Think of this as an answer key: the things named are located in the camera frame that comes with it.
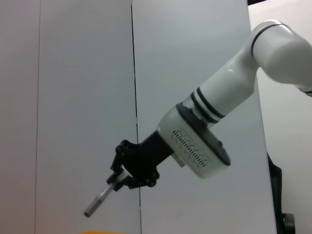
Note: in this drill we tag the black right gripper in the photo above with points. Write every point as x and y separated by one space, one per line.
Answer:
143 156

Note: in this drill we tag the grey marker pen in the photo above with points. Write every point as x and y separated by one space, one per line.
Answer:
97 202

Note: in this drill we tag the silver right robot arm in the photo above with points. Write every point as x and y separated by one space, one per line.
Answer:
243 73

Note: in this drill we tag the yellow plastic bin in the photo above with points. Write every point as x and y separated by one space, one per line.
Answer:
102 232

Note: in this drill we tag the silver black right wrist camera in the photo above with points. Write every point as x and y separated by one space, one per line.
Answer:
195 146

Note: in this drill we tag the black curved stand frame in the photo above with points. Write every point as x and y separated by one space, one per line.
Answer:
280 195

